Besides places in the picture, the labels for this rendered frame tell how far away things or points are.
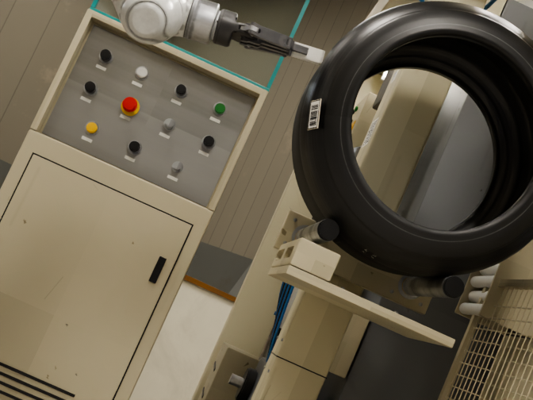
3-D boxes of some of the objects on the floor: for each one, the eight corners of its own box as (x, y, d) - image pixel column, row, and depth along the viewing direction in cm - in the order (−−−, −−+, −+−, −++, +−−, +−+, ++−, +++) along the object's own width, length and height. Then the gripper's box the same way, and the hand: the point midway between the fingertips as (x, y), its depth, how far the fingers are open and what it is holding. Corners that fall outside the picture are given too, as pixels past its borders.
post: (166, 588, 223) (546, -281, 253) (216, 609, 223) (589, -260, 254) (165, 607, 210) (565, -312, 240) (219, 629, 210) (611, -289, 241)
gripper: (222, -1, 189) (332, 33, 190) (219, 17, 202) (323, 49, 203) (212, 33, 188) (323, 67, 189) (209, 49, 201) (313, 81, 202)
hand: (307, 53), depth 196 cm, fingers closed
